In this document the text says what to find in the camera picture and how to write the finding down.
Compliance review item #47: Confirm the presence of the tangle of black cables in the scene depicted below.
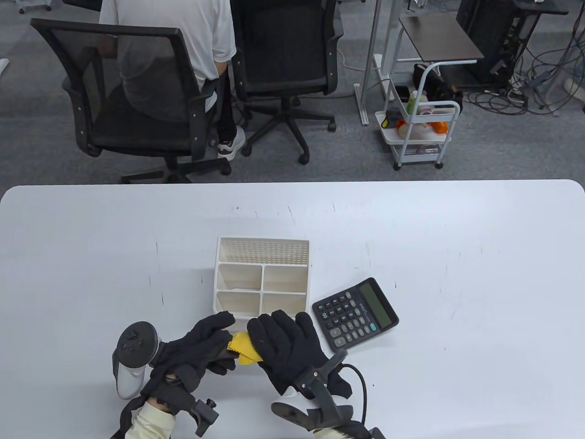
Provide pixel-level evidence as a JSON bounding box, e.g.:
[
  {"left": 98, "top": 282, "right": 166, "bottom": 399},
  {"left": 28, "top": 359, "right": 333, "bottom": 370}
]
[{"left": 462, "top": 27, "right": 585, "bottom": 117}]

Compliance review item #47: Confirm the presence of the yellow cleaning cloth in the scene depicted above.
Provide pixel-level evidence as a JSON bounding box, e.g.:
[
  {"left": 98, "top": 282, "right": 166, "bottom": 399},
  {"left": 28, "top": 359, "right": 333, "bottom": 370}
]
[{"left": 227, "top": 332, "right": 264, "bottom": 366}]

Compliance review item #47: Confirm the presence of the person's right forearm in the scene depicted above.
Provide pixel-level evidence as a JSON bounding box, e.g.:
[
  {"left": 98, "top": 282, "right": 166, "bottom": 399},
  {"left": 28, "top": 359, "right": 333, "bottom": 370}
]
[{"left": 315, "top": 428, "right": 382, "bottom": 439}]

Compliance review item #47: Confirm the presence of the white metal frame stand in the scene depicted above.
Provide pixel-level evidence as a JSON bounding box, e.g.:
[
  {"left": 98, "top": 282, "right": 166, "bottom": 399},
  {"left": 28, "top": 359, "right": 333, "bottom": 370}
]
[{"left": 354, "top": 0, "right": 398, "bottom": 126}]

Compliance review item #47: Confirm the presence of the dark grey handheld controller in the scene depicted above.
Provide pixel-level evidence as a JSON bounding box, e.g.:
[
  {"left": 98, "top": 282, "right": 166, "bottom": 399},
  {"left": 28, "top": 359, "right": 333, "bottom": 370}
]
[
  {"left": 271, "top": 350, "right": 367, "bottom": 433},
  {"left": 112, "top": 321, "right": 159, "bottom": 401}
]

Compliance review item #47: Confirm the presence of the black calculator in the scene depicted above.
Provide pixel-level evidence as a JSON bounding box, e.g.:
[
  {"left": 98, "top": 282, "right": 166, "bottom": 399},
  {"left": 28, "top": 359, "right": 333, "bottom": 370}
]
[{"left": 312, "top": 277, "right": 399, "bottom": 353}]

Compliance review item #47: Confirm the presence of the person's right hand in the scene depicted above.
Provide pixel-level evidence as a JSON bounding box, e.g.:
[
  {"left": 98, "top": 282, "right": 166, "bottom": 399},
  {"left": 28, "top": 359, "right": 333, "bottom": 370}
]
[{"left": 247, "top": 310, "right": 353, "bottom": 399}]

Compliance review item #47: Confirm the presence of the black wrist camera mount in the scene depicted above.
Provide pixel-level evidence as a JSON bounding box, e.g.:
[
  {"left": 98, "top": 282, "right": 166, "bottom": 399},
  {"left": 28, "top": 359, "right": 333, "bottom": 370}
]
[{"left": 183, "top": 393, "right": 220, "bottom": 437}]

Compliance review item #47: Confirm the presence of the white plastic organizer basket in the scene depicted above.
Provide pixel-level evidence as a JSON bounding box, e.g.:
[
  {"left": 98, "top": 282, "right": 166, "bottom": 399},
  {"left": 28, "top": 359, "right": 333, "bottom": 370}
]
[{"left": 213, "top": 236, "right": 310, "bottom": 321}]

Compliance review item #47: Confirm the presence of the white wheeled utility cart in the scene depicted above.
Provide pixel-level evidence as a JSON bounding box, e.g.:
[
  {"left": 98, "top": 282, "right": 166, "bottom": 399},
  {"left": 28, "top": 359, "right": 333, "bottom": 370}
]
[{"left": 375, "top": 62, "right": 461, "bottom": 171}]

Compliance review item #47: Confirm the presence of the black mesh office chair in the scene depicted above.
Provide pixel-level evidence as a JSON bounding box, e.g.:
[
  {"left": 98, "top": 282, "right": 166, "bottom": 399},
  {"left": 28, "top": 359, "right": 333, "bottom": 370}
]
[
  {"left": 231, "top": 0, "right": 346, "bottom": 165},
  {"left": 30, "top": 17, "right": 231, "bottom": 184}
]

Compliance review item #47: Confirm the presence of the brown top side table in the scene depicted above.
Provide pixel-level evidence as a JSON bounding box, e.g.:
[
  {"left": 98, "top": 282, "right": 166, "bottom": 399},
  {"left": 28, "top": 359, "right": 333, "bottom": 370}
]
[{"left": 399, "top": 16, "right": 485, "bottom": 62}]

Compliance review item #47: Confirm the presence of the person's left hand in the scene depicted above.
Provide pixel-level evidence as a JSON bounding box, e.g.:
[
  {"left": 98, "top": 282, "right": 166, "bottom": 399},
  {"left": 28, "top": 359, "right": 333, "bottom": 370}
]
[{"left": 141, "top": 311, "right": 238, "bottom": 403}]

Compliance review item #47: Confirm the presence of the black equipment stand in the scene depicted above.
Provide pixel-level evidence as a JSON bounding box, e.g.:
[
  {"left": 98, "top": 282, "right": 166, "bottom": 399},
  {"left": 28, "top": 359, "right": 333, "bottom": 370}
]
[{"left": 456, "top": 0, "right": 569, "bottom": 87}]

